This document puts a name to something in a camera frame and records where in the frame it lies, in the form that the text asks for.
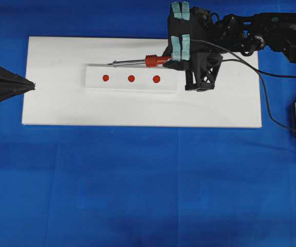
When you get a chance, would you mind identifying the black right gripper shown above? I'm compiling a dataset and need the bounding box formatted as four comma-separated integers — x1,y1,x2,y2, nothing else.
162,6,219,70

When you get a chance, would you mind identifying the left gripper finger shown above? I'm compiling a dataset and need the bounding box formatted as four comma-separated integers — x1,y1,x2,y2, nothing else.
0,66,35,89
0,86,37,108

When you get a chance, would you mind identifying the red-handled soldering iron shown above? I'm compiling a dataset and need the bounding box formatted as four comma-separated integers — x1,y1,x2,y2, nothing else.
108,55,171,67

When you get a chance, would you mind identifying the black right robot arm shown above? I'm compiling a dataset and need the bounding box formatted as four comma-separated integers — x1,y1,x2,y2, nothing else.
163,2,296,72

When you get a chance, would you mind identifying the white foam board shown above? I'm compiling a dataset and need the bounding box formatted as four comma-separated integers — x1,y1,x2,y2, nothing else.
22,37,262,128

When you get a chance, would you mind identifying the white strip with marks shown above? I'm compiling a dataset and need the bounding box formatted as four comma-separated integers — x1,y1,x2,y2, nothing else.
85,65,178,94

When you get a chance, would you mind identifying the blue table cloth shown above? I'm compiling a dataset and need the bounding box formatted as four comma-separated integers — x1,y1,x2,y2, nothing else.
0,0,296,247

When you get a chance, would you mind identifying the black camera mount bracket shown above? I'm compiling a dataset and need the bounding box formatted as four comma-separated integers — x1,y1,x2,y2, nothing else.
185,52,223,92

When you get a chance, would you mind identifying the black soldering iron cable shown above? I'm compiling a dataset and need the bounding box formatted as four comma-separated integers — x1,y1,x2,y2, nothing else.
190,40,296,141

